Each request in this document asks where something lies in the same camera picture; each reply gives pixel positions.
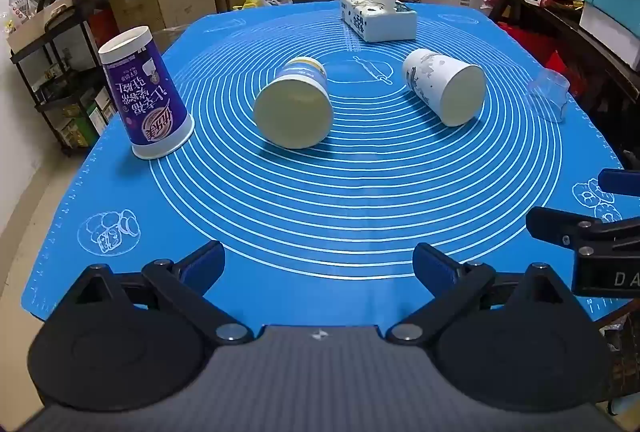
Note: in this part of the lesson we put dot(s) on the dark wooden side table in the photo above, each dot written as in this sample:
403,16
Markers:
595,47

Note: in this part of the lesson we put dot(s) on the yellow toy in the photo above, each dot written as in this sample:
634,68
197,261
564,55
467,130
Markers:
251,1

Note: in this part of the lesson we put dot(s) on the white tissue box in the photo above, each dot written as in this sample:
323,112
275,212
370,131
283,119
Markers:
380,19

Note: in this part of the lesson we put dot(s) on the blue silicone baking mat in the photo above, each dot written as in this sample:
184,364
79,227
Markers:
350,212

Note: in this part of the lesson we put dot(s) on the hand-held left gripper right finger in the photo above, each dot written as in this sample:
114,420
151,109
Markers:
434,266

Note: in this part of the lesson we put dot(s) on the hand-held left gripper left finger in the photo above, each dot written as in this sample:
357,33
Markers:
204,264

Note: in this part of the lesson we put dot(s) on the white printed paper cup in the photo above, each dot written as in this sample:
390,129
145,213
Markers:
430,77

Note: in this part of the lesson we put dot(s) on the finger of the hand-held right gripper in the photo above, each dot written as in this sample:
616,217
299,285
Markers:
620,182
555,224

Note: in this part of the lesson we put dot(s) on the clear plastic cup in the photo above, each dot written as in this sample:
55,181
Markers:
547,94

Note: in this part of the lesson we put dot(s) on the black shelf rack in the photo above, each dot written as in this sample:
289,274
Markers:
55,77

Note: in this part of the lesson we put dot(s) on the purple paper cup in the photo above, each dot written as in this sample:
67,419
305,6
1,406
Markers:
145,102

